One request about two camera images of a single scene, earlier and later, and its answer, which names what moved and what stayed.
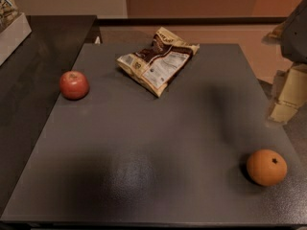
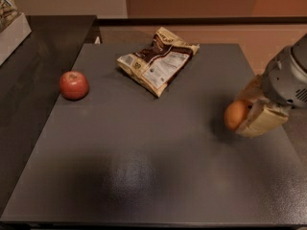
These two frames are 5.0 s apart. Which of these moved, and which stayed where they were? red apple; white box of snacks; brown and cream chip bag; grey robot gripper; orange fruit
Moved: grey robot gripper; orange fruit
Stayed: white box of snacks; brown and cream chip bag; red apple
